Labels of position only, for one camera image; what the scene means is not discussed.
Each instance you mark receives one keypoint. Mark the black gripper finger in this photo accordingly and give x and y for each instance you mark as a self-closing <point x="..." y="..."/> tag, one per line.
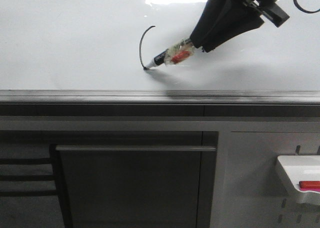
<point x="237" y="20"/>
<point x="212" y="13"/>

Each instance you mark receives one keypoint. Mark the white plastic tray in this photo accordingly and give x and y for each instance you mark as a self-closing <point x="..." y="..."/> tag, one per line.
<point x="293" y="169"/>

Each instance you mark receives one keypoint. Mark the red eraser block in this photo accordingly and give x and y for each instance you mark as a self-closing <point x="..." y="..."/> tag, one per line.
<point x="309" y="184"/>

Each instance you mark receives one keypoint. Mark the dark slatted rack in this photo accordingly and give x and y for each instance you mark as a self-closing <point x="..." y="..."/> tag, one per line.
<point x="26" y="171"/>

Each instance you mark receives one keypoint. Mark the white whiteboard with aluminium frame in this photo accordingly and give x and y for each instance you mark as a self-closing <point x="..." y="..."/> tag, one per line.
<point x="92" y="51"/>

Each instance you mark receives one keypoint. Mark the dark cabinet door with handle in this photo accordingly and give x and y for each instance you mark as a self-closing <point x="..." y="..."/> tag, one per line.
<point x="136" y="179"/>

